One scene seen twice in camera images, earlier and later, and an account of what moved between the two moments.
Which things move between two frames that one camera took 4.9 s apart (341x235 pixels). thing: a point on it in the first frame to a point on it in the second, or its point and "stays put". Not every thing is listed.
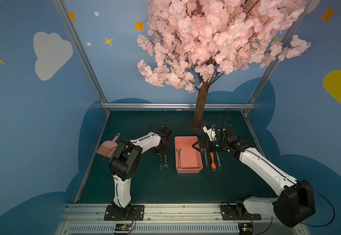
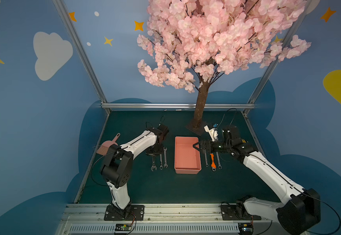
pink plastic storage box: (188, 159) stays put
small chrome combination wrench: (207, 164) stays put
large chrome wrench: (179, 151) to (153, 166)
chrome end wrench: (165, 164) stays put
